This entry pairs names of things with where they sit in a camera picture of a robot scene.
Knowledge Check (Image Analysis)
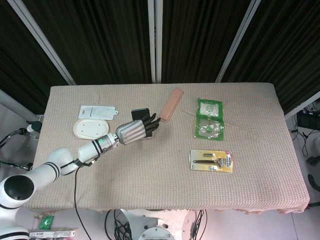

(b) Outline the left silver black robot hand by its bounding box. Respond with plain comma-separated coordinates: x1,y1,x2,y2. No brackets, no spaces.
115,112,162,146

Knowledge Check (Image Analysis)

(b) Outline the black smartphone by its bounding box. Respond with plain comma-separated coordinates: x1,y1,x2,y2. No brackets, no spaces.
131,107,152,122

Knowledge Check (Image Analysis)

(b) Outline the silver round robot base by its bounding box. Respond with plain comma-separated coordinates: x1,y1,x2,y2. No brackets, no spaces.
138,219,181,240

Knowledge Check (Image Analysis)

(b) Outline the white printed paper packet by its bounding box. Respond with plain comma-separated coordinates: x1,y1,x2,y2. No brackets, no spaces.
78,104,119,120

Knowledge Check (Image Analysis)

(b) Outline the white oval plastic tray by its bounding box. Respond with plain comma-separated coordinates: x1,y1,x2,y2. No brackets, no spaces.
73,118,111,140

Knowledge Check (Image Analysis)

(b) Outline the pink oblong plastic case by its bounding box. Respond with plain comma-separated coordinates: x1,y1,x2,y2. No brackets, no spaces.
159,87,185,123

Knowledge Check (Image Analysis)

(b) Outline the pink waffle tablecloth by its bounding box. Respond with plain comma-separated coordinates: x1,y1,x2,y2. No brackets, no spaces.
23,82,311,213

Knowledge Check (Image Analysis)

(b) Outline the green clear plastic packet strip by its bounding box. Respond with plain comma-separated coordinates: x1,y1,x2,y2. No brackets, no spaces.
194,96,226,142

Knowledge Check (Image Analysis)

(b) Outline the yellow razor blister pack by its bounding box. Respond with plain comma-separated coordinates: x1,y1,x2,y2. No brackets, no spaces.
189,149,235,173

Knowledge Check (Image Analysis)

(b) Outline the dark curtain panel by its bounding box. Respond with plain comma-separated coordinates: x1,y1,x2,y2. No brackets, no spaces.
0,0,70,115
18,0,153,85
221,0,320,113
161,0,251,83

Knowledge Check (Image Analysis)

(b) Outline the small green packet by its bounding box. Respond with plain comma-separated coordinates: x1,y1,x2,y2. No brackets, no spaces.
39,215,55,230

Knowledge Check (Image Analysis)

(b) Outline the white printed flat box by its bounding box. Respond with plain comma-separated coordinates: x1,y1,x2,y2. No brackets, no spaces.
29,229,77,239

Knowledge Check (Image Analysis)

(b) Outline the black electronics box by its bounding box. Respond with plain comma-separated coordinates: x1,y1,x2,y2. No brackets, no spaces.
298,111,320,128

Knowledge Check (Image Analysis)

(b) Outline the black chair base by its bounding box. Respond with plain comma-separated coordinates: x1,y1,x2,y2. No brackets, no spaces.
306,154,320,193

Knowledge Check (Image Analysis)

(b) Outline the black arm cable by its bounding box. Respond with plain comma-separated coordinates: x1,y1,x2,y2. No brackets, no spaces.
73,159,98,240

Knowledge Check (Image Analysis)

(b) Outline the black cable bundle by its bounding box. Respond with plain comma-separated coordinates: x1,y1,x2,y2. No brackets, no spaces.
191,209,208,240
104,209,132,240

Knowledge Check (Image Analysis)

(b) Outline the white frame post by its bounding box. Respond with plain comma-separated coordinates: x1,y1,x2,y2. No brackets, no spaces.
215,0,260,83
284,90,320,121
6,0,77,86
0,87,42,123
147,0,163,84

